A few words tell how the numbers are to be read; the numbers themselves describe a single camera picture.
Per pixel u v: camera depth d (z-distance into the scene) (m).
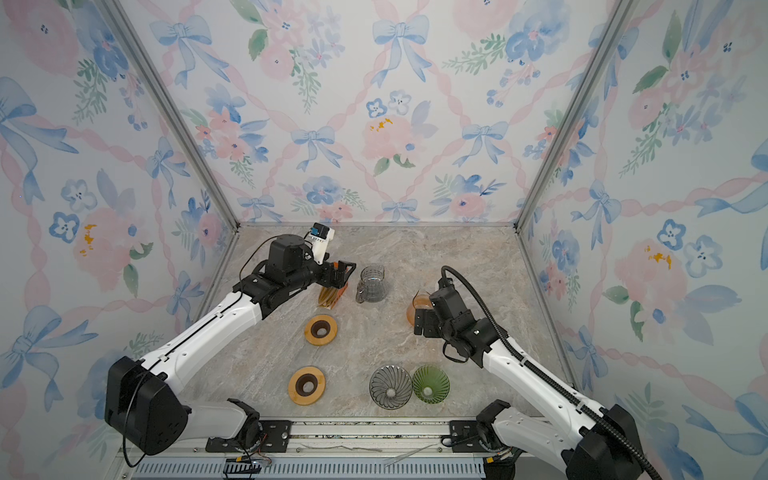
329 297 0.95
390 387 0.80
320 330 0.92
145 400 0.39
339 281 0.71
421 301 0.98
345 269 0.72
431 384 0.81
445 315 0.61
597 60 0.76
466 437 0.73
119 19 0.69
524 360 0.49
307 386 0.82
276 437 0.74
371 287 0.95
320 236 0.68
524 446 0.56
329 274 0.69
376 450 0.73
